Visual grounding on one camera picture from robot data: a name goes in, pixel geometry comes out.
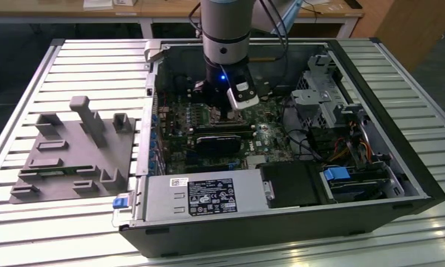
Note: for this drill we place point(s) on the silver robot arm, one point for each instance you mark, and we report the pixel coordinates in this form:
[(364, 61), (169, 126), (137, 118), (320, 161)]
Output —
[(225, 33)]

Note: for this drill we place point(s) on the CPU socket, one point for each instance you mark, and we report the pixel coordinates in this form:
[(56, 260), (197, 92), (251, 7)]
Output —
[(215, 123)]

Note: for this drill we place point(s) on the black RAM slot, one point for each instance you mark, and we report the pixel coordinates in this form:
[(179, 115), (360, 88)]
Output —
[(223, 131), (223, 127)]

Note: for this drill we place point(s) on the black disk bay cover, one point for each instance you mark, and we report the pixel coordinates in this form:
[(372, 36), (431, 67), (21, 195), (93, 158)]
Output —
[(293, 183)]

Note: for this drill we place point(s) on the black graphics card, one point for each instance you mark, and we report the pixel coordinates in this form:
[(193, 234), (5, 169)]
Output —
[(219, 146)]

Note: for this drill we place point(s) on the green motherboard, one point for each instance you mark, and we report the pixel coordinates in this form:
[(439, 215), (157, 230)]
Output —
[(275, 139)]

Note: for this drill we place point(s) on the silver chipset heatsink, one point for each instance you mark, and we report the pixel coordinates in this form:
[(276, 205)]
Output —
[(256, 161)]

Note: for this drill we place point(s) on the perforated metal drive cage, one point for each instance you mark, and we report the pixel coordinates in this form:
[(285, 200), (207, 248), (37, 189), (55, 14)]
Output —
[(319, 94)]

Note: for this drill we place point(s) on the small white box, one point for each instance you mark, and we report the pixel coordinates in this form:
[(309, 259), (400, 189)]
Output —
[(124, 2)]

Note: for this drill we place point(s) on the silver power supply unit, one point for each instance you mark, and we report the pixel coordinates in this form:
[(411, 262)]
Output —
[(159, 200)]

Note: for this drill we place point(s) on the grey parts rack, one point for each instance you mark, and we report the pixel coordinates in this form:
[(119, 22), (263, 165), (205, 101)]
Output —
[(77, 155)]

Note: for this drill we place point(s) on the hard disk in blue carrier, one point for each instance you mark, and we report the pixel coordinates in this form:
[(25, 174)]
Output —
[(337, 173)]

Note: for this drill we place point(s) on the blue plastic latch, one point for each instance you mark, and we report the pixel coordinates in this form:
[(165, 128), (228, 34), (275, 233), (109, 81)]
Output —
[(120, 202)]

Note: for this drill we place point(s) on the green RAM stick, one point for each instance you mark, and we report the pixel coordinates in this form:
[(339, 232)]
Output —
[(68, 172)]

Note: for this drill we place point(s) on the small black object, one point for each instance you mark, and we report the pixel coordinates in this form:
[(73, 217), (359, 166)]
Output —
[(353, 3)]

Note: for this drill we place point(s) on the black PC case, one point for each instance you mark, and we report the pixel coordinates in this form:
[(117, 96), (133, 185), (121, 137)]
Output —
[(244, 239)]

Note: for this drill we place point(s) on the wooden cabinet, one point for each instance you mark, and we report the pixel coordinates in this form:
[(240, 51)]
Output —
[(423, 27)]

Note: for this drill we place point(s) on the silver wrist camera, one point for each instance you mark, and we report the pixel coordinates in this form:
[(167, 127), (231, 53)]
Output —
[(243, 96)]

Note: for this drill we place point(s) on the wooden desk white frame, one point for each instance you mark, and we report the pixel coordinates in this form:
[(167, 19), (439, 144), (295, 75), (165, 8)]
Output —
[(163, 8), (40, 12)]

